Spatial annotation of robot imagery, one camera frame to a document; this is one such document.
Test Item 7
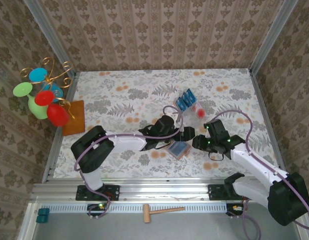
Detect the blue credit card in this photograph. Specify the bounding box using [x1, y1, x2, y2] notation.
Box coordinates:
[181, 92, 193, 107]
[175, 97, 187, 111]
[186, 89, 198, 103]
[170, 142, 188, 156]

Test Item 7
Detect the clear acrylic card rack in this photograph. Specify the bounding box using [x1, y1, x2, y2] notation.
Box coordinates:
[173, 88, 208, 126]

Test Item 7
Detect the brown leather card holder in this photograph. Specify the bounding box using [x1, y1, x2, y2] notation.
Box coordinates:
[167, 141, 190, 160]

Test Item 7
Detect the white card with red dot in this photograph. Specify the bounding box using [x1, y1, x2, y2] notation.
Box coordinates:
[193, 104, 207, 119]

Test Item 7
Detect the floral patterned table cover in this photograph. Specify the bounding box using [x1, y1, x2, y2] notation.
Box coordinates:
[55, 68, 282, 179]

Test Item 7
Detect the right controller circuit board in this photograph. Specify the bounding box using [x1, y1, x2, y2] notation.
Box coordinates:
[226, 203, 248, 216]

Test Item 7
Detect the controller circuit board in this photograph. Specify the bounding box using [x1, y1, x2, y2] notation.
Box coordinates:
[87, 203, 108, 217]
[226, 203, 248, 216]

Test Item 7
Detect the orange wooden base board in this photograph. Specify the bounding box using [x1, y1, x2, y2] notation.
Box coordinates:
[61, 99, 86, 137]

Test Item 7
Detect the wooden mallet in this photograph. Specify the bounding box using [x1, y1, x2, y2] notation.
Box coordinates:
[142, 203, 186, 224]

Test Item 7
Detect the red plastic wine glass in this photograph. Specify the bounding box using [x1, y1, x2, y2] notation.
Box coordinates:
[34, 90, 71, 128]

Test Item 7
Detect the left controller circuit board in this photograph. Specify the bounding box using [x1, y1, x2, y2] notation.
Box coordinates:
[87, 203, 108, 217]

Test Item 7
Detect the blue plastic wine glass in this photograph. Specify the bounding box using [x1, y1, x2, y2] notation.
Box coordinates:
[28, 67, 64, 103]

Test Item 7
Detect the green plastic wine glass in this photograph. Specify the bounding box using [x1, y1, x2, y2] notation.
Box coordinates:
[13, 82, 49, 120]

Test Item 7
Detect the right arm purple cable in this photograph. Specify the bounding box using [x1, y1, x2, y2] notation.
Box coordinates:
[208, 109, 309, 240]

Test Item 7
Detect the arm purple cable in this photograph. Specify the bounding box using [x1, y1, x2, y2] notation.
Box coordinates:
[208, 109, 309, 240]
[73, 104, 184, 220]

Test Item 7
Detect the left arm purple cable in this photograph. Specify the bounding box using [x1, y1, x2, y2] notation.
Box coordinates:
[73, 104, 184, 220]

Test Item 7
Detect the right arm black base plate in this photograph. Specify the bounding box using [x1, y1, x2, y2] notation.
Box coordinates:
[208, 184, 235, 201]

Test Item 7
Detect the aluminium mounting rail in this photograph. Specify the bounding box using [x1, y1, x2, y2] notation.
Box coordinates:
[30, 181, 304, 203]

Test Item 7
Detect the aluminium table side rail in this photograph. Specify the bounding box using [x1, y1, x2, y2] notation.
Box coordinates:
[41, 71, 80, 184]
[248, 68, 290, 182]

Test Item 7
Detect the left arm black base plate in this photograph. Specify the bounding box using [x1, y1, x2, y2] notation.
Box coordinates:
[76, 184, 120, 201]

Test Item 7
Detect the white slotted cable duct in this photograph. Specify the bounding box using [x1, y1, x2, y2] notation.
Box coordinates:
[41, 203, 229, 214]

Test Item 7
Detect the aluminium frame post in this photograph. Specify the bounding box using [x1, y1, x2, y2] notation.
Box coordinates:
[248, 0, 300, 75]
[22, 0, 78, 76]

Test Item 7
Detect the gold wire glass rack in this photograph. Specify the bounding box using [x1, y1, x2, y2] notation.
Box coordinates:
[20, 56, 77, 120]

